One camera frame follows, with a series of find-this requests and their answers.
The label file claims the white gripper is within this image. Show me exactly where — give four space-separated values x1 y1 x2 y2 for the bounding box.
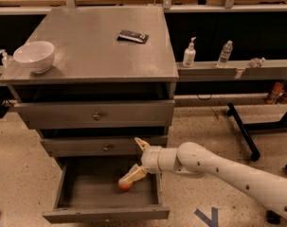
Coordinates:
120 137 178 183

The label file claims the red apple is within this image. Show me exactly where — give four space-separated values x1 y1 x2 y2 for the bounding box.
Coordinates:
117 179 133 191

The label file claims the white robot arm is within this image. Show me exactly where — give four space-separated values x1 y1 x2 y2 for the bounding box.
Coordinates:
118 137 287 220

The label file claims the middle grey drawer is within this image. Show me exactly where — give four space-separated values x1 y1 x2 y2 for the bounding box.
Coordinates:
40 135 170 158

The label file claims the grey drawer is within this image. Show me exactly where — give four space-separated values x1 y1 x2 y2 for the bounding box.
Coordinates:
40 135 170 158
15 100 174 130

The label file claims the top grey drawer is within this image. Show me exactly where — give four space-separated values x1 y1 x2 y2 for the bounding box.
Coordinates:
15 100 174 130

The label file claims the open bottom drawer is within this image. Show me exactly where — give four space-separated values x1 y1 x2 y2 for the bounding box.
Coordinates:
43 155 170 224

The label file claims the grey drawer cabinet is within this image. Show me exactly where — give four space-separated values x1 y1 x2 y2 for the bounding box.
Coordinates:
0 6 178 145

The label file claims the white pump bottle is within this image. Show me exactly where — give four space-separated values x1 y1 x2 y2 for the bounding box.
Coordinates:
183 37 196 67

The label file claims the dark snack packet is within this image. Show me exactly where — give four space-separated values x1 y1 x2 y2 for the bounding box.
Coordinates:
117 30 149 44

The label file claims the clear plastic water bottle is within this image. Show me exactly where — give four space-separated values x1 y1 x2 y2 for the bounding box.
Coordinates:
216 41 233 68

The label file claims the white ceramic bowl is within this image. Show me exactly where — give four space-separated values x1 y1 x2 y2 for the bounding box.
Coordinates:
13 41 55 74

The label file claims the black caster wheel base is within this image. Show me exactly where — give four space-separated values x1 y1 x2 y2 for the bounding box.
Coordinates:
265 164 287 225

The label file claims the black metal stand leg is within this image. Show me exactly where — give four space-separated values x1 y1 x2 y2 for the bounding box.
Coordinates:
227 103 287 162

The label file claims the crumpled clear plastic wrapper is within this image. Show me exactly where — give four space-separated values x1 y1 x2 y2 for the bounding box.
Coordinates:
249 58 266 68

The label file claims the small clear pump bottle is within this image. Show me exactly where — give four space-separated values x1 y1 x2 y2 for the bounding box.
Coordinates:
0 49 13 68

